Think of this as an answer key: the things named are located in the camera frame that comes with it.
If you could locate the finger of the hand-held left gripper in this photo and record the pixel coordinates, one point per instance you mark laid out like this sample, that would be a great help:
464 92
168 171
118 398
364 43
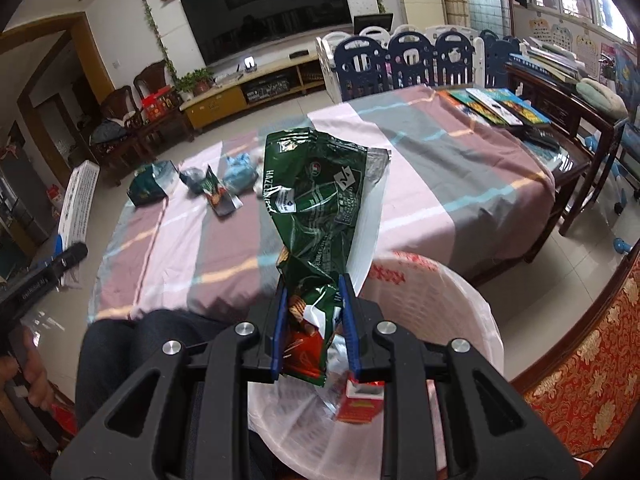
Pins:
74 255

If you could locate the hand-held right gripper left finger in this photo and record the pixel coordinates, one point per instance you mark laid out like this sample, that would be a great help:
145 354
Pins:
279 332

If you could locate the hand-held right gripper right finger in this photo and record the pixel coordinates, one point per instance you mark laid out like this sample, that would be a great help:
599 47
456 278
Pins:
351 332

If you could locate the white long carton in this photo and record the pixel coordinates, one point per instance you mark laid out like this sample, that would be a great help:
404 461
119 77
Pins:
80 200

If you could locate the red cigarette box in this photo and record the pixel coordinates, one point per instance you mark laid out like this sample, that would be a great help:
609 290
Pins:
357 405

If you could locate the white plastic wastebasket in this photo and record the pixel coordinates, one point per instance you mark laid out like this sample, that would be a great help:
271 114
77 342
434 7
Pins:
450 320

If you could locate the large green snack bag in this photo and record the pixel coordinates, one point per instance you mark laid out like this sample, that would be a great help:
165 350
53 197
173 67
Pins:
310 200

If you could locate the grey foil wrapper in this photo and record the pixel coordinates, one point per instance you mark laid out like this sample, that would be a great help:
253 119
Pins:
194 180

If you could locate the small green brown snack wrapper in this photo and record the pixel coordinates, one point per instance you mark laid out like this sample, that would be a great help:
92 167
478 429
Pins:
220 195

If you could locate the light blue wrapper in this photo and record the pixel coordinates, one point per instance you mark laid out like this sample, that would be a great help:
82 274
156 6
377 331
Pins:
240 172

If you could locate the person's left hand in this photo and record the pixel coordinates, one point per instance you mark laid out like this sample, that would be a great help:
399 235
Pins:
36 375

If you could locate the white red sack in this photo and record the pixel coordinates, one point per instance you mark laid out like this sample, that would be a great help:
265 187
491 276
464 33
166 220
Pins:
56 200

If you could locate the grey refrigerator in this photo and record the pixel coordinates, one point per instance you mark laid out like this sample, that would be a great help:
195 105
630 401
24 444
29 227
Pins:
20 210

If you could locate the person's right leg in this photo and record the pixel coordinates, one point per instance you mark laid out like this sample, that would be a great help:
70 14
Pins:
195 332

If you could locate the person's leg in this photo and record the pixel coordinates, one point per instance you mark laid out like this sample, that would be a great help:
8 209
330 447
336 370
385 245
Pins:
195 332
110 360

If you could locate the dark green crumpled bag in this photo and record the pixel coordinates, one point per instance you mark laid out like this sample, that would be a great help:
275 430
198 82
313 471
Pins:
150 185

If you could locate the carved wooden armchair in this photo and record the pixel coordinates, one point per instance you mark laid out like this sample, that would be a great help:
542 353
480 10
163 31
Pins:
160 125
117 155

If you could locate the person's left leg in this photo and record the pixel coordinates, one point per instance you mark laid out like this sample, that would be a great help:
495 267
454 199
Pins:
110 360

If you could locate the red printed carton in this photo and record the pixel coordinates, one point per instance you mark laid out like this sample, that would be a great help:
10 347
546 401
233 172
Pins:
62 412

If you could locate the red gift box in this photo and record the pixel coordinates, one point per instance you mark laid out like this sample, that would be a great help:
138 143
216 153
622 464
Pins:
159 105

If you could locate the plaid tablecloth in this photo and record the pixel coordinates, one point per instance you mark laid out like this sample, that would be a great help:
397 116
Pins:
450 170

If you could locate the wooden television cabinet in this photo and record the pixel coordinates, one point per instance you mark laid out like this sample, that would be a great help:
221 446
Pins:
215 105

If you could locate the potted green plant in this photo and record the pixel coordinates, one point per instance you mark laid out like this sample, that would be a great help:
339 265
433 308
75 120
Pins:
192 82

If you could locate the audio receiver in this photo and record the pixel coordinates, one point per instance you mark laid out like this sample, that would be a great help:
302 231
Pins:
267 91

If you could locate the small white gadget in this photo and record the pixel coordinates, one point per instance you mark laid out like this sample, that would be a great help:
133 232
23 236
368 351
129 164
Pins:
250 64

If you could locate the spread of picture books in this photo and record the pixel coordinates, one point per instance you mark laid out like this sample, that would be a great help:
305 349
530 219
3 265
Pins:
495 105

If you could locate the black remote control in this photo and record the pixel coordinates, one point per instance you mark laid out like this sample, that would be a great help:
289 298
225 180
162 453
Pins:
540 139

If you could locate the white and navy playpen fence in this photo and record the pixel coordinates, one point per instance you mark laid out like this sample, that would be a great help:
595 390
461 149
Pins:
415 65

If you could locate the black set-top box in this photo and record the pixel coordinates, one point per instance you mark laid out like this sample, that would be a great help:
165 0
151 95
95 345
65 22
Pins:
299 53

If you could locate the dark wooden side table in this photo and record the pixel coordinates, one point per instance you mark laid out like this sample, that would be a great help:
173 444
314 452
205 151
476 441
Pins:
575 125

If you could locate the flat-screen television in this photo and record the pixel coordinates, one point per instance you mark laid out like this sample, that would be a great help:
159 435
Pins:
265 15

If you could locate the black monitor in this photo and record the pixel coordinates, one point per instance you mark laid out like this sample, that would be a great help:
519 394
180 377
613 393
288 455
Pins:
372 24

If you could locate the stack of books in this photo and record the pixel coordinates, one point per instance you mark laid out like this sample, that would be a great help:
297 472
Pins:
550 60

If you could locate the grey-green cushion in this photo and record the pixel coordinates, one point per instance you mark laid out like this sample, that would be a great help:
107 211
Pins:
600 95

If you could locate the white wall chart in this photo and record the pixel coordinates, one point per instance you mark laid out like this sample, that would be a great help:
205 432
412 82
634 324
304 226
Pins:
586 55
539 30
561 36

